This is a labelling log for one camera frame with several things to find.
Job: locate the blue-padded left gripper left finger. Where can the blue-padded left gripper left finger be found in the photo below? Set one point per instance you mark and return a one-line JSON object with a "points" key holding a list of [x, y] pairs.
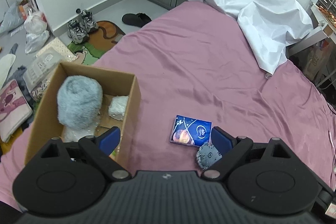
{"points": [[98, 149]]}

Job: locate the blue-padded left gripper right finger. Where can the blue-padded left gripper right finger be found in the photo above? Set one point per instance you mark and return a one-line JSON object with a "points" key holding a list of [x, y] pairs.
{"points": [[233, 151]]}

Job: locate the light blue fluffy towel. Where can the light blue fluffy towel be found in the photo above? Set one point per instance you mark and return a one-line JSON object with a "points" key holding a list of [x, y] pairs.
{"points": [[79, 101]]}

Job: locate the small grey-blue fluffy cloth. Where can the small grey-blue fluffy cloth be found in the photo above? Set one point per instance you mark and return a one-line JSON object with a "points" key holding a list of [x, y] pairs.
{"points": [[207, 155]]}

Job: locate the clear bag of white filling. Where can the clear bag of white filling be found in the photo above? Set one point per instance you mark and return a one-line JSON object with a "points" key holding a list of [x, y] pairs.
{"points": [[74, 135]]}

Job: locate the small white wrapped bundle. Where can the small white wrapped bundle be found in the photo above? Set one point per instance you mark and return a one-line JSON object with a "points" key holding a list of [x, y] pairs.
{"points": [[117, 107]]}

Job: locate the blue tissue packet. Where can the blue tissue packet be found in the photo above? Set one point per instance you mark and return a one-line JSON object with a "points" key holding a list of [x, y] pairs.
{"points": [[190, 131]]}

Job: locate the brown cardboard box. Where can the brown cardboard box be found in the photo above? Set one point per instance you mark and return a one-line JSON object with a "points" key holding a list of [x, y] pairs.
{"points": [[113, 83]]}

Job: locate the pink cartoon cushion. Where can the pink cartoon cushion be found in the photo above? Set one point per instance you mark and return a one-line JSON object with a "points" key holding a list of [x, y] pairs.
{"points": [[14, 110]]}

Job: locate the pink bed sheet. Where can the pink bed sheet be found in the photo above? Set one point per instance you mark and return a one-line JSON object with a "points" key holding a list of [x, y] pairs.
{"points": [[193, 61]]}

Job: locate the clear packaged fabric bundle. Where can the clear packaged fabric bundle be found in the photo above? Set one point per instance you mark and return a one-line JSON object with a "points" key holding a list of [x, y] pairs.
{"points": [[39, 73]]}

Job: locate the green cartoon floor rug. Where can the green cartoon floor rug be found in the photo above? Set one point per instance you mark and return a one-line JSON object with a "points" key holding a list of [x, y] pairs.
{"points": [[100, 42]]}

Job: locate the grey sneaker left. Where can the grey sneaker left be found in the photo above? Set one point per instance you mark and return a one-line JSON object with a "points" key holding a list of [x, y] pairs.
{"points": [[76, 32]]}

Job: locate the grey sneaker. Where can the grey sneaker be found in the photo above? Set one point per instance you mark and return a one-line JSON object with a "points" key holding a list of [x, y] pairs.
{"points": [[76, 32], [87, 21]]}

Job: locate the grey sneaker right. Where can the grey sneaker right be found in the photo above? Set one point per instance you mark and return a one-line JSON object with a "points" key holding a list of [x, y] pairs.
{"points": [[87, 21]]}

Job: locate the cream insole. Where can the cream insole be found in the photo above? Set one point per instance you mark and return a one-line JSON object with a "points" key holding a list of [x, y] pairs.
{"points": [[6, 62]]}

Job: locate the black slipper near door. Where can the black slipper near door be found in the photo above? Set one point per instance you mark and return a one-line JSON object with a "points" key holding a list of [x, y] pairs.
{"points": [[137, 20]]}

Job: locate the white plastic bag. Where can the white plastic bag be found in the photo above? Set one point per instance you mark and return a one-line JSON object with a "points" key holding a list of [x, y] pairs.
{"points": [[36, 31]]}

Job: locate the grey plastic mailer bag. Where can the grey plastic mailer bag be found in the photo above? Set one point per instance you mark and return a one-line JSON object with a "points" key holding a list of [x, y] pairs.
{"points": [[12, 19]]}

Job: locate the orange cardboard box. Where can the orange cardboard box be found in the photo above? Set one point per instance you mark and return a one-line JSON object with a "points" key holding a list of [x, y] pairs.
{"points": [[24, 8]]}

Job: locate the white drawer shelf unit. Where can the white drawer shelf unit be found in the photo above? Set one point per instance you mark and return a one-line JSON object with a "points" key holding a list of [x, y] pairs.
{"points": [[326, 8]]}

